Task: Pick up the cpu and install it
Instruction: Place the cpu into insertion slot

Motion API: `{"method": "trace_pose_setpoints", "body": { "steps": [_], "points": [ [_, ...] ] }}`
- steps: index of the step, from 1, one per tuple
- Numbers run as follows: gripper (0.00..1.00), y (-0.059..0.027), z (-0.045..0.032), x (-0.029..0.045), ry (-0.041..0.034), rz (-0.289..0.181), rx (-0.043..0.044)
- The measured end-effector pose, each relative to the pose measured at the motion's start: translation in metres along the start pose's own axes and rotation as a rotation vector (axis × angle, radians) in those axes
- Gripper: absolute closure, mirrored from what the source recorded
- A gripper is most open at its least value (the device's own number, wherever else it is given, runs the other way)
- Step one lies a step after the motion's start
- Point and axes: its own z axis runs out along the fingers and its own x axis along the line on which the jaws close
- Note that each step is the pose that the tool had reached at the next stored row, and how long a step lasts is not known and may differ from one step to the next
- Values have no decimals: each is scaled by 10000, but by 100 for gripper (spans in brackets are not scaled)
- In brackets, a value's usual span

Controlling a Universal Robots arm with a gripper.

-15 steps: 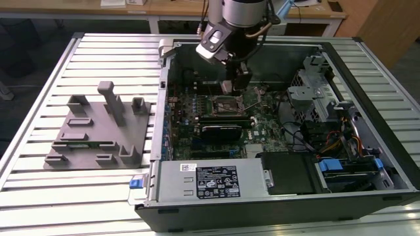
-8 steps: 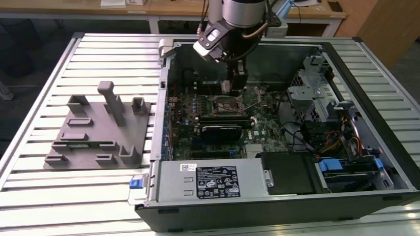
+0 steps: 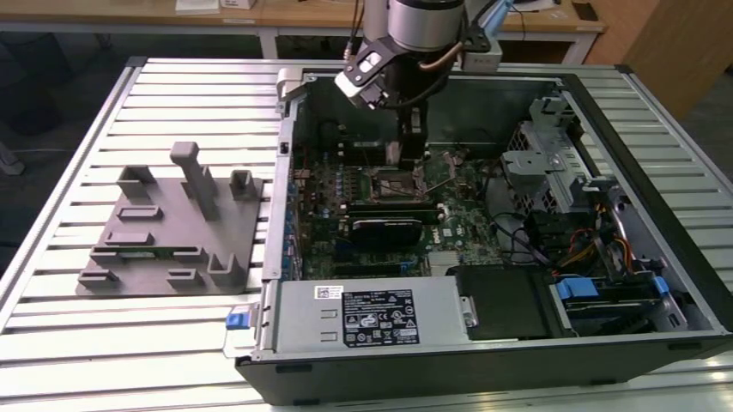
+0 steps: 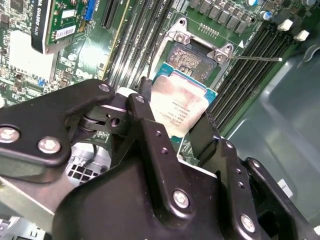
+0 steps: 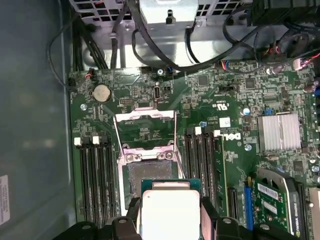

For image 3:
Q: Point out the brown wooden cabinet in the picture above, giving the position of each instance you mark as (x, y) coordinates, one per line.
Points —
(675, 51)

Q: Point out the black plastic shroud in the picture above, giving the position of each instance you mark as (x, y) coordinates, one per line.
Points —
(503, 300)

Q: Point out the green RAM stick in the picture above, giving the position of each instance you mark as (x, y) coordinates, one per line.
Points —
(137, 256)

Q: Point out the CPU socket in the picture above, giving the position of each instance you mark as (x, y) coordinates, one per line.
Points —
(391, 189)

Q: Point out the silver heat sink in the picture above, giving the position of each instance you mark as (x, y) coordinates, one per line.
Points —
(444, 262)

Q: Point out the blue case latch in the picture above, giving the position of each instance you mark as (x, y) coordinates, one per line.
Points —
(237, 322)

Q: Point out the green motherboard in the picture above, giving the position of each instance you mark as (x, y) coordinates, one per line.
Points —
(463, 214)

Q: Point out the grey parts rack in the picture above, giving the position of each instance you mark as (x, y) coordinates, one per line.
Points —
(228, 232)

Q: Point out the black graphics card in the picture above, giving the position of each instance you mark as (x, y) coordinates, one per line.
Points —
(385, 234)

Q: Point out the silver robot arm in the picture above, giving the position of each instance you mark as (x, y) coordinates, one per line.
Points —
(420, 21)

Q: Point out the blue plastic clip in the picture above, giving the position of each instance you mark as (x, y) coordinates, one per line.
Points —
(660, 286)

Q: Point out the silver CPU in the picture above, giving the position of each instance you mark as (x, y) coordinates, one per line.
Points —
(392, 153)

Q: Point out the silver power supply unit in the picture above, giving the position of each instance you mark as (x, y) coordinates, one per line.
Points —
(308, 309)

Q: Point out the silver drive cage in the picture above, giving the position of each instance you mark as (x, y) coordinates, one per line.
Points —
(532, 167)

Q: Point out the small black object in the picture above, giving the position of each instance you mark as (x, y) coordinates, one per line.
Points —
(584, 10)

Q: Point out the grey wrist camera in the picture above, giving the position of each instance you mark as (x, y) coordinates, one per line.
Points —
(482, 58)

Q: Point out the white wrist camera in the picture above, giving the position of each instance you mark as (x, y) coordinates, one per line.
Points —
(364, 73)

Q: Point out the white paper sheet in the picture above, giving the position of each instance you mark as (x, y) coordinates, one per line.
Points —
(194, 6)

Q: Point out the small white box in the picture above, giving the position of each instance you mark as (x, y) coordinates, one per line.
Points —
(237, 3)

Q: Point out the black PC case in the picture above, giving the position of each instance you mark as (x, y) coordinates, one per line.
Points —
(457, 377)

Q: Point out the black expansion slot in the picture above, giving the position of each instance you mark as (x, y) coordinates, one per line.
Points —
(365, 269)

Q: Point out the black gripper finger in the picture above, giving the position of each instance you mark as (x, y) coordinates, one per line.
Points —
(412, 137)

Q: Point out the wooden desk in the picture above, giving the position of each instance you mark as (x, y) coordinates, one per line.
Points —
(114, 19)

